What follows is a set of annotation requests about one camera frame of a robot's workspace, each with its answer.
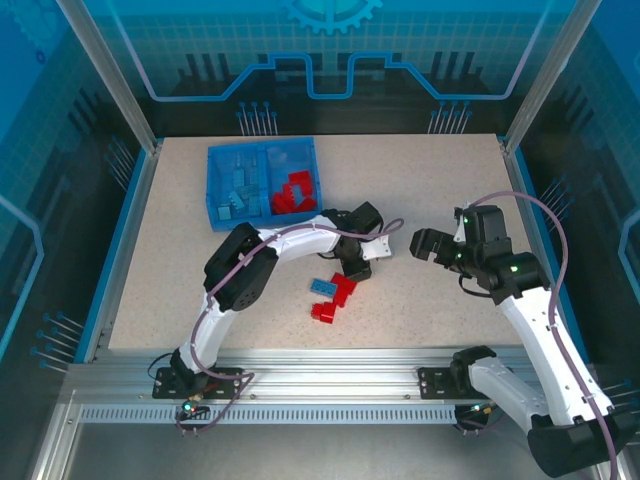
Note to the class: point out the red lego brick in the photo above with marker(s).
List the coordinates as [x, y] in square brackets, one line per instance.
[345, 285]
[287, 190]
[307, 204]
[318, 310]
[283, 204]
[298, 178]
[308, 190]
[329, 316]
[342, 298]

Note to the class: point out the blue lego brick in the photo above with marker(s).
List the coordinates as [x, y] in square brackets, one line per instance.
[323, 286]
[225, 213]
[239, 200]
[254, 206]

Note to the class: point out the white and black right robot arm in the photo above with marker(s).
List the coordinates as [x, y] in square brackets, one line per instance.
[535, 320]

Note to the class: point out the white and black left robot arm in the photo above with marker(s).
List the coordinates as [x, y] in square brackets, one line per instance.
[300, 240]

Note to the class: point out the blue table edge strip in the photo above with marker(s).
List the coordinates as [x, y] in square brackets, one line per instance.
[112, 250]
[537, 200]

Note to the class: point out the blue two-compartment plastic bin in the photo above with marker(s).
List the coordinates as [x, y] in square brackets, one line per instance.
[264, 175]

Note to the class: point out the blue printed side panel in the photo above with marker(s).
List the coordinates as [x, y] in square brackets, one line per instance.
[600, 150]
[40, 175]

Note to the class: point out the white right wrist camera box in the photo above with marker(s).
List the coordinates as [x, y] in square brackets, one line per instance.
[459, 230]

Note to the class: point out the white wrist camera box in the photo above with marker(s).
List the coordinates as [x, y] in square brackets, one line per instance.
[459, 230]
[377, 247]

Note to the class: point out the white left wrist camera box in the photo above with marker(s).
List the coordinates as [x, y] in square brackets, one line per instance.
[377, 247]

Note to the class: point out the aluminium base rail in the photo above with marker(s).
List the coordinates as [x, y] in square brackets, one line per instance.
[325, 372]

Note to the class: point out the aluminium frame post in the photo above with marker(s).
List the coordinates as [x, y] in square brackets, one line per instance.
[115, 80]
[545, 75]

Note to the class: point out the blue printed gear wall panel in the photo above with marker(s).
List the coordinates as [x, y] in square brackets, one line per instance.
[330, 30]

